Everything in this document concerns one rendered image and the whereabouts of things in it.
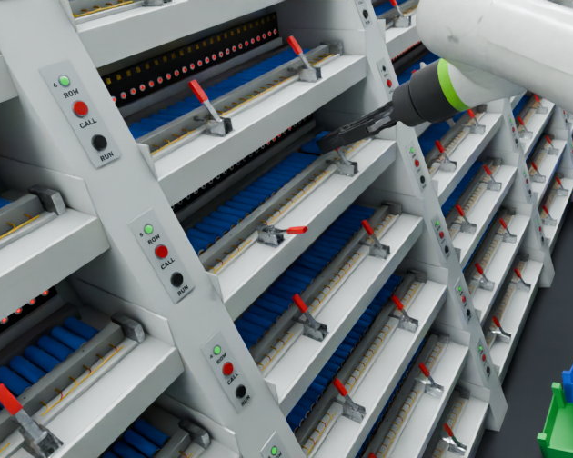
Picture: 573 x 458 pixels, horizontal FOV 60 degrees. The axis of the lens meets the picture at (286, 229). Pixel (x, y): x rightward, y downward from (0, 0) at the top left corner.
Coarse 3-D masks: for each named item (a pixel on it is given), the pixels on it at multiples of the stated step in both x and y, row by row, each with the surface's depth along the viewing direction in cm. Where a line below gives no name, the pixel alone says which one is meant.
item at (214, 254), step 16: (352, 144) 111; (320, 160) 101; (304, 176) 96; (288, 192) 92; (304, 192) 94; (256, 208) 88; (272, 208) 89; (240, 224) 84; (256, 224) 86; (224, 240) 80; (240, 240) 83; (208, 256) 77; (224, 256) 80
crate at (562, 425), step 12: (552, 384) 137; (564, 396) 138; (552, 408) 135; (564, 408) 138; (552, 420) 134; (564, 420) 135; (552, 432) 133; (564, 432) 131; (540, 444) 125; (552, 444) 130; (564, 444) 128; (552, 456) 125; (564, 456) 123
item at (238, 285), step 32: (256, 160) 102; (352, 160) 105; (384, 160) 108; (320, 192) 95; (352, 192) 98; (288, 224) 87; (320, 224) 90; (256, 256) 80; (288, 256) 83; (224, 288) 74; (256, 288) 77
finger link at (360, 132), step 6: (372, 120) 84; (360, 126) 87; (366, 126) 86; (348, 132) 89; (354, 132) 88; (360, 132) 87; (366, 132) 87; (372, 132) 85; (378, 132) 84; (348, 138) 90; (354, 138) 89; (360, 138) 88
